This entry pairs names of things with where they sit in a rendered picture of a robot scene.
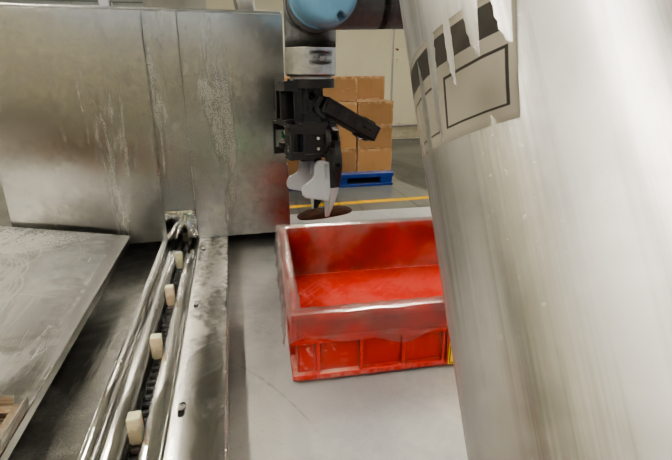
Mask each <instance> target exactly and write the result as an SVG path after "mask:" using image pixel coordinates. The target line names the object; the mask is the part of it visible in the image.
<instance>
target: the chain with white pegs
mask: <svg viewBox="0 0 672 460"><path fill-rule="evenodd" d="M189 240H190V238H189V237H188V233H183V244H182V248H181V251H176V252H175V261H176V270H175V274H174V278H173V281H172V284H171V285H165V297H166V308H165V311H164V315H163V319H162V323H161V326H160V330H159V331H160V332H159V333H155V334H151V336H150V346H151V353H152V360H151V365H150V368H149V371H148V375H147V379H146V383H145V386H144V390H143V391H144V392H143V394H142V398H141V401H140V405H139V409H138V411H132V412H128V414H127V418H126V426H127V432H128V438H129V443H130V444H129V446H128V450H127V454H126V458H125V460H139V455H140V451H141V447H142V442H143V438H144V434H145V429H146V425H147V421H148V417H149V412H150V408H151V404H152V399H153V395H154V391H155V386H156V382H157V378H158V373H159V369H160V365H161V360H162V356H163V352H164V347H165V343H166V339H167V335H168V330H169V326H170V322H171V317H172V313H173V309H174V304H175V300H176V296H177V291H178V287H179V283H180V278H181V274H182V270H183V265H184V261H185V257H186V253H187V248H188V244H189ZM148 401H149V402H148ZM145 409H147V410H145ZM145 417H147V418H145ZM144 426H145V427H144ZM136 445H140V446H136ZM134 446H136V447H134ZM135 455H138V456H136V457H132V456H135Z"/></svg>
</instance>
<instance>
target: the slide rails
mask: <svg viewBox="0 0 672 460"><path fill-rule="evenodd" d="M182 237H183V233H180V234H178V239H171V241H170V244H169V247H168V250H167V253H166V256H165V259H164V262H163V265H162V268H161V271H160V274H159V277H158V280H157V282H156V285H155V288H154V291H153V294H152V297H151V300H150V303H149V306H148V309H147V312H146V315H145V318H144V321H143V324H142V327H141V329H140V332H139V335H138V338H137V341H136V344H135V347H134V350H133V353H132V356H131V359H130V362H129V365H128V368H127V371H126V374H125V376H124V379H123V382H122V385H121V388H120V391H119V394H118V397H117V400H116V403H115V406H114V409H113V412H112V415H111V418H110V421H109V423H108V426H107V429H106V432H105V435H104V438H103V441H102V444H101V447H100V450H99V453H98V456H97V459H96V460H121V457H122V454H123V450H124V447H125V443H126V439H127V436H128V432H127V426H126V418H127V414H128V412H132V411H135V407H136V403H137V400H138V396H139V393H140V389H141V385H142V382H143V378H144V374H145V371H146V367H147V364H148V360H149V356H150V353H151V346H150V336H151V334H155V333H156V331H157V328H158V324H159V320H160V317H161V313H162V309H163V306H164V302H165V299H166V297H165V285H169V284H170V281H171V277H172V273H173V270H174V266H175V263H176V261H175V252H176V251H179V248H180V244H181V241H182ZM198 239H199V238H198V237H193V238H190V240H189V244H188V248H187V253H186V257H185V261H184V265H183V270H182V274H181V278H180V283H179V287H178V291H177V296H176V300H175V304H174V309H173V313H172V317H171V322H170V326H169V330H168V335H167V339H166V343H165V347H164V352H163V356H162V360H161V365H160V369H159V373H158V378H157V382H156V386H155V391H154V395H153V399H152V404H151V408H150V412H149V417H148V421H147V425H146V429H145V434H144V438H143V442H142V447H141V451H140V455H139V460H159V457H160V452H161V446H162V440H163V435H164V429H165V424H166V418H167V412H168V407H169V401H170V396H171V390H172V384H173V379H174V373H175V368H176V362H177V357H178V351H179V345H180V340H181V334H182V329H183V323H184V317H185V312H186V306H187V301H188V295H189V289H190V284H191V278H192V273H193V267H194V262H195V256H196V250H197V245H198Z"/></svg>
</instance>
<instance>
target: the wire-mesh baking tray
mask: <svg viewBox="0 0 672 460"><path fill-rule="evenodd" d="M27 409H28V395H26V396H25V397H24V399H23V401H22V402H21V404H14V395H0V418H5V419H4V421H2V420H0V421H1V422H2V423H1V424H0V454H1V453H2V451H3V449H4V448H5V446H6V444H7V443H8V441H9V439H10V438H11V436H12V434H13V433H14V431H15V429H16V428H17V426H18V424H19V422H20V421H21V419H22V417H23V416H24V414H25V412H26V411H27ZM2 414H7V415H6V416H4V417H1V415H2Z"/></svg>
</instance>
